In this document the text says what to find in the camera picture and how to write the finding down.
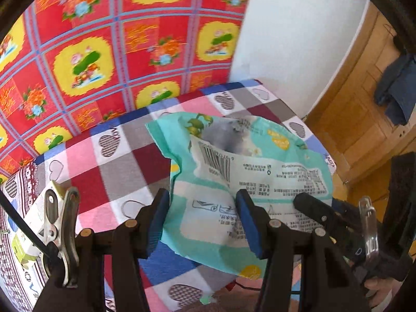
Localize green and white cardboard box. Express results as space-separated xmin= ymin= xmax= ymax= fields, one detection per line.
xmin=11 ymin=181 xmax=67 ymax=270

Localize dark blue hanging clothing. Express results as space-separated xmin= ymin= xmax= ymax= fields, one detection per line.
xmin=374 ymin=53 xmax=416 ymax=126

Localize wooden door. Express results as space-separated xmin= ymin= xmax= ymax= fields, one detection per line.
xmin=305 ymin=0 xmax=416 ymax=189

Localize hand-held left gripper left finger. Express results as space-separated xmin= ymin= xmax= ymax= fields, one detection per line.
xmin=32 ymin=188 xmax=171 ymax=312

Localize metal spring clamp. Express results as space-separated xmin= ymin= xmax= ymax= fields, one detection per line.
xmin=357 ymin=196 xmax=380 ymax=260
xmin=42 ymin=187 xmax=81 ymax=288

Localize teal wet wipes wrapper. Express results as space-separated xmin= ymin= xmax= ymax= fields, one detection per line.
xmin=145 ymin=111 xmax=334 ymax=281

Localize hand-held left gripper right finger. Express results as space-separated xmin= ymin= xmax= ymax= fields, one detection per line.
xmin=236 ymin=189 xmax=371 ymax=312

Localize black cable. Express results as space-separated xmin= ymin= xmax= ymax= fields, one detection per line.
xmin=0 ymin=191 xmax=62 ymax=262

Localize red floral plastic sheet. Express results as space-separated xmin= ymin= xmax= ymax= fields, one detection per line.
xmin=0 ymin=0 xmax=255 ymax=178

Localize plaid heart-print bedsheet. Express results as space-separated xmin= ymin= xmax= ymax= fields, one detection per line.
xmin=0 ymin=79 xmax=339 ymax=312

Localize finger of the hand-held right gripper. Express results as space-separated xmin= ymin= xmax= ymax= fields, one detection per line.
xmin=293 ymin=192 xmax=360 ymax=236

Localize person's right hand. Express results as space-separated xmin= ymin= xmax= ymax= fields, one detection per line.
xmin=363 ymin=276 xmax=403 ymax=307

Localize person's fleece-clad leg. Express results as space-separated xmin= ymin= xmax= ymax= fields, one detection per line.
xmin=182 ymin=299 xmax=264 ymax=312

